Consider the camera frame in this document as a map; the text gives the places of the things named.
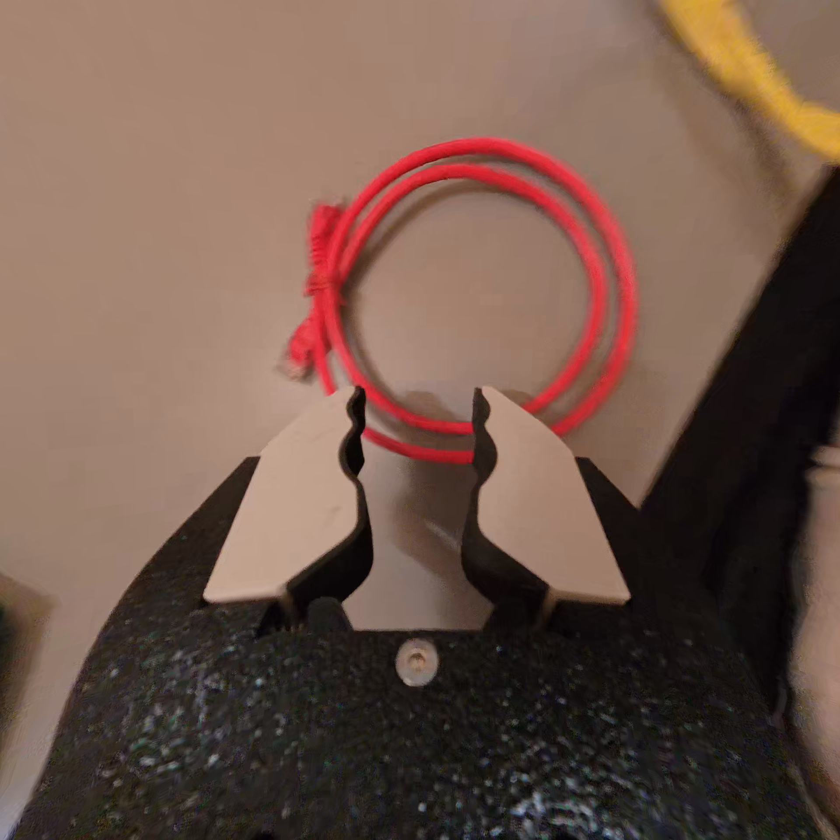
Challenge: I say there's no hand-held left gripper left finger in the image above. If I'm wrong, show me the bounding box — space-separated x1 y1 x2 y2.
202 386 375 621

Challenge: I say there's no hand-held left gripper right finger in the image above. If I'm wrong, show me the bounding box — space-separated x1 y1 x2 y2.
461 386 632 629

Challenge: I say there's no red ethernet cable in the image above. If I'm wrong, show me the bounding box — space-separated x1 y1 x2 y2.
283 136 639 466

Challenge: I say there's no yellow ethernet cable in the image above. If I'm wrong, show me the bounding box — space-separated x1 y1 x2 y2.
656 0 840 163

